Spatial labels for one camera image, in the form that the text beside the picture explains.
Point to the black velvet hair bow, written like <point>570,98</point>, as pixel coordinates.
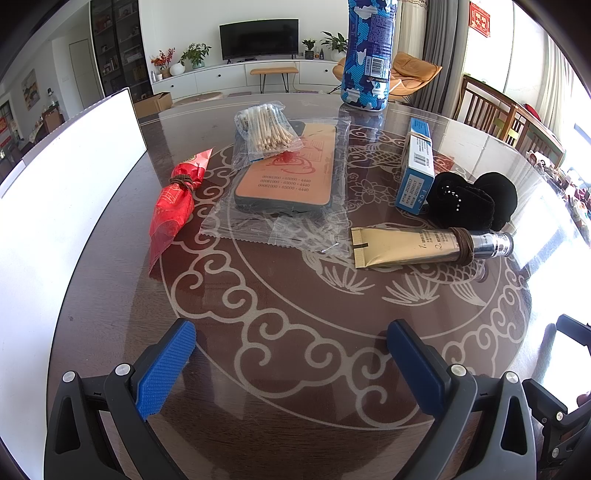
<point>466,203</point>

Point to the leafy potted plant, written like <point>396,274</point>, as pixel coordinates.
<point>336,44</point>

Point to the orange lounge chair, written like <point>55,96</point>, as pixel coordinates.
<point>411,69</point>

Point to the colourful clutter pile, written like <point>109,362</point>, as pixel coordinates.
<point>568,189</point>

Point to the grey curtain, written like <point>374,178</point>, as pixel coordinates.
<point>434,37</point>

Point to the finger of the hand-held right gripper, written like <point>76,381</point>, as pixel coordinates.
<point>542,399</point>
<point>575,334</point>

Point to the small potted plant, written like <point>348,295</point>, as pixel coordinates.
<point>309,48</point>

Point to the patterned brown desktop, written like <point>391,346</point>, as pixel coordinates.
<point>277,323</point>

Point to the gold cosmetic tube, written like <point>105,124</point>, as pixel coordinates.
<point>401,247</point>

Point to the cardboard box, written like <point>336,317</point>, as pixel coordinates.
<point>152,105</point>

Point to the dark display shelf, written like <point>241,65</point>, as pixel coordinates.
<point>120,46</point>

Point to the red wall decoration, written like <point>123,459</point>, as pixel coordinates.
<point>479,18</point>

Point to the white low cabinet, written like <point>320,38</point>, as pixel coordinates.
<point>207,78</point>

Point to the wooden bench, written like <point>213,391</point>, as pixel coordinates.
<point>274,70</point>

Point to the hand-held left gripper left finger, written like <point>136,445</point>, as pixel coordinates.
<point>161,369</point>

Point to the tan rubber band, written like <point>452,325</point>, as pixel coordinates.
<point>420,136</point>

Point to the white door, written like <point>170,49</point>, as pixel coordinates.
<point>85,74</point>

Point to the bushy green potted plant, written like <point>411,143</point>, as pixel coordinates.
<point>196,53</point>

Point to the orange phone case in bag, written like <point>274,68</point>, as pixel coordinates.
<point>286,177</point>

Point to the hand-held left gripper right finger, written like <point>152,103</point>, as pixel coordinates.
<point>418,369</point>

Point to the white round vase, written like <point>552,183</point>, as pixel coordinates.
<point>177,69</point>

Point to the black television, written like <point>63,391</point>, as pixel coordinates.
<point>258,39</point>

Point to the blue camouflage bottle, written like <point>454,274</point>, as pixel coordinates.
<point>367,46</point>

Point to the framed wall picture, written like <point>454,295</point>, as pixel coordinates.
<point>28,87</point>

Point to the white board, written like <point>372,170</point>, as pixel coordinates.
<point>55,230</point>

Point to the red snack packet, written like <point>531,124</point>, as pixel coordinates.
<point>173,212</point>

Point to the blue and white carton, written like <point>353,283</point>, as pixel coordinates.
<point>415,175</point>

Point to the orange flowers in vase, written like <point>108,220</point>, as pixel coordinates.
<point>162,62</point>

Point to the wooden dining chair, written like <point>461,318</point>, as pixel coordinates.
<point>531,134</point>
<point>485,106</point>

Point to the bag of cotton swabs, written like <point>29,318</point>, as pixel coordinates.
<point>265,131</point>

